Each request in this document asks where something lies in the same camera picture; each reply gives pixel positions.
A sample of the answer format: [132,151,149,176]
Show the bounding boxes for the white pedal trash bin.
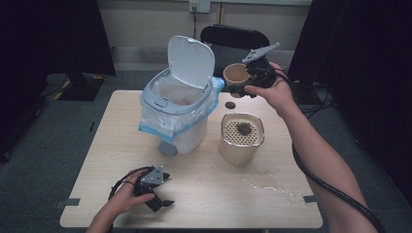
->
[139,35,217,156]

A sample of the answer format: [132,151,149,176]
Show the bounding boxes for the person's left hand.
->
[107,169,156,217]

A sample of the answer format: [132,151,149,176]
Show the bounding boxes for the person's right hand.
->
[244,61,298,115]

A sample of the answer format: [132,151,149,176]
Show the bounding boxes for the clear blue-edged bin bag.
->
[138,75,225,144]

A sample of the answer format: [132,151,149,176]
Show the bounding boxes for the brown paper cup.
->
[223,62,253,99]

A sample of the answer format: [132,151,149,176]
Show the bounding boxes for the thick black gripper cable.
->
[275,69,387,233]

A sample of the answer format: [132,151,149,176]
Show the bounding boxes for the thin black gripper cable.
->
[108,166,154,201]

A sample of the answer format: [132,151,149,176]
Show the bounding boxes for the black floor cables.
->
[299,82,336,120]

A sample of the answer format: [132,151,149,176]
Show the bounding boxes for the dark tea residue lump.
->
[235,122,254,137]

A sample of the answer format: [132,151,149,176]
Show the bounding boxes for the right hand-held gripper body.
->
[241,42,281,98]

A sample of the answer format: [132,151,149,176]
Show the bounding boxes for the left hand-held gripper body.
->
[133,165,165,199]

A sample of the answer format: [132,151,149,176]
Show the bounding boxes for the beige strainer waste container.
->
[219,112,266,166]

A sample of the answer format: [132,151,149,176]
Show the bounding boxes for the black chair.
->
[199,23,271,80]

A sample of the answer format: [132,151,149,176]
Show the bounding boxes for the water spill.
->
[241,168,304,206]

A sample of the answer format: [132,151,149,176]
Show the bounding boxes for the black stand base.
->
[57,71,106,102]

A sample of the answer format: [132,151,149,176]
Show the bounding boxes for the white wall socket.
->
[189,0,212,15]

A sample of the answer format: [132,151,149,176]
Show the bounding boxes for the black wall cable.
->
[192,7,198,41]

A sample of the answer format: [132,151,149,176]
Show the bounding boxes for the black curtain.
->
[0,0,117,163]
[287,0,412,208]

